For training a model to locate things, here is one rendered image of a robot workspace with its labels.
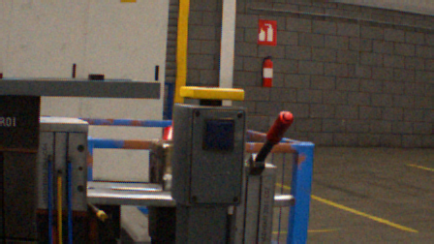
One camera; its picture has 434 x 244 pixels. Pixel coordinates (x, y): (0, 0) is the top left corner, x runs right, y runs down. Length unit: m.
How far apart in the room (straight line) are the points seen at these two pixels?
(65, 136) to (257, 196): 0.27
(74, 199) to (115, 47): 8.14
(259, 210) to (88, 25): 8.05
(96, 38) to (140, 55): 0.47
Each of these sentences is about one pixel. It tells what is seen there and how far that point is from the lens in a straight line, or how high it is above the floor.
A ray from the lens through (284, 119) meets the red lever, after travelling 1.25.
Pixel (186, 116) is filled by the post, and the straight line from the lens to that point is 1.17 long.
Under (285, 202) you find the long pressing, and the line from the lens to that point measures 1.50.
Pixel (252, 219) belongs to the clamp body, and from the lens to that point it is 1.37.
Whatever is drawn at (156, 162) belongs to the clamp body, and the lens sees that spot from 1.72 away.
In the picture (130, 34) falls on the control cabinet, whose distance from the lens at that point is 9.45.
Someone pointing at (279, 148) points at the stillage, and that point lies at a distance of 3.40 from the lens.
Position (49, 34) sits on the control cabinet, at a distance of 9.32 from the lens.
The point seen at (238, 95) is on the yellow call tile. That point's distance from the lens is 1.18.
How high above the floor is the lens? 1.19
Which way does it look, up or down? 3 degrees down
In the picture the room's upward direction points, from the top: 3 degrees clockwise
